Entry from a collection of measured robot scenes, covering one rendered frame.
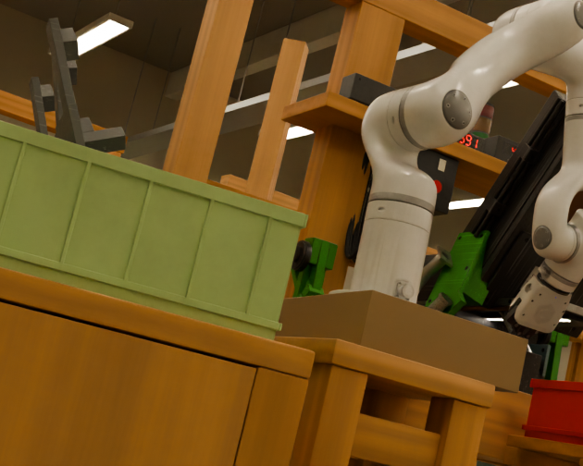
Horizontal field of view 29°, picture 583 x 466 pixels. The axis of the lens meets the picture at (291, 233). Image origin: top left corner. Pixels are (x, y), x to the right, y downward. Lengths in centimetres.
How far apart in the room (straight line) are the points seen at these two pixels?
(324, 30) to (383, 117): 836
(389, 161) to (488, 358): 39
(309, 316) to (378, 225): 20
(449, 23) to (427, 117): 122
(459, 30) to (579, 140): 94
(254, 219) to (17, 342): 33
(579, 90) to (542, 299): 43
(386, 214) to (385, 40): 115
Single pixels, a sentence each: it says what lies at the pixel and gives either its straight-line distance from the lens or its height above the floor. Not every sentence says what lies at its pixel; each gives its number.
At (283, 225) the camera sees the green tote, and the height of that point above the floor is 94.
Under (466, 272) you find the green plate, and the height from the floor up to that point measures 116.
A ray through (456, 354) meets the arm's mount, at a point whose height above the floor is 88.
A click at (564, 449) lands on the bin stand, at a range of 226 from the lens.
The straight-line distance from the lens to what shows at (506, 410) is 249.
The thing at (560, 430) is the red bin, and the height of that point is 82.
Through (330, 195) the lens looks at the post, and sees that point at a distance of 295.
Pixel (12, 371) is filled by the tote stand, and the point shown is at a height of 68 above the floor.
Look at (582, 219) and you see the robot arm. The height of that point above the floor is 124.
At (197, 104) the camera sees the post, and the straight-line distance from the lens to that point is 282.
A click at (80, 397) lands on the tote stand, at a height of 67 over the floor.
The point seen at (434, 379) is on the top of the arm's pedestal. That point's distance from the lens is 191.
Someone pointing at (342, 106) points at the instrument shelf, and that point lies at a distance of 286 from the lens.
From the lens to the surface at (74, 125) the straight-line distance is 152.
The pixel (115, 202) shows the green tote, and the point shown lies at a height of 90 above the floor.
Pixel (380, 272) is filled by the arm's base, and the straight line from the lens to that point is 199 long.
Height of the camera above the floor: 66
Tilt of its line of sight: 11 degrees up
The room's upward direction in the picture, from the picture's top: 14 degrees clockwise
